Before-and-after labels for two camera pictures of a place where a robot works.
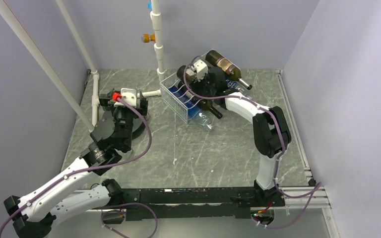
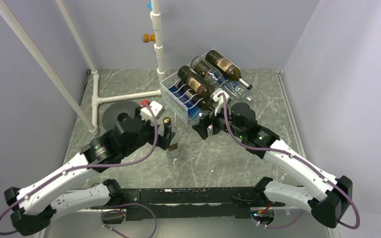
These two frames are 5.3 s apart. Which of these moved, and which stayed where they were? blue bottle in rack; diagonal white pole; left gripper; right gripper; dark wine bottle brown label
Moved: right gripper; left gripper
Stayed: dark wine bottle brown label; blue bottle in rack; diagonal white pole
